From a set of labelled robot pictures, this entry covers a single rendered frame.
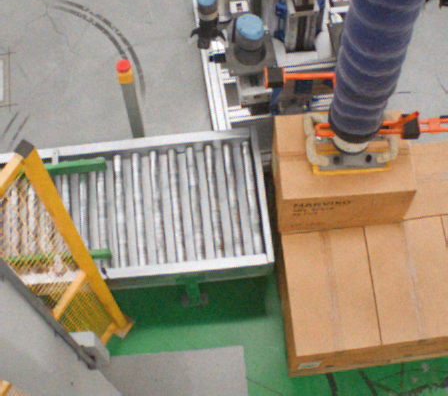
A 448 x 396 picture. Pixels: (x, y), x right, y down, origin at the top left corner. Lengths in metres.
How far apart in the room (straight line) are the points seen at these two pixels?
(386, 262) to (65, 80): 2.26
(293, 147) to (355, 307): 0.80
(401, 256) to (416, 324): 0.34
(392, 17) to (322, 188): 1.20
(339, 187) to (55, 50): 2.27
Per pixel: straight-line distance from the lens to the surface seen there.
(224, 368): 4.17
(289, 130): 3.57
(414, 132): 3.35
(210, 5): 2.88
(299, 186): 3.46
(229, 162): 3.93
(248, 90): 3.60
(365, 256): 3.80
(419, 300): 3.78
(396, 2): 2.40
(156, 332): 4.23
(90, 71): 4.91
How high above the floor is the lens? 4.10
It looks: 65 degrees down
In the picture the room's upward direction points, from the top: 3 degrees counter-clockwise
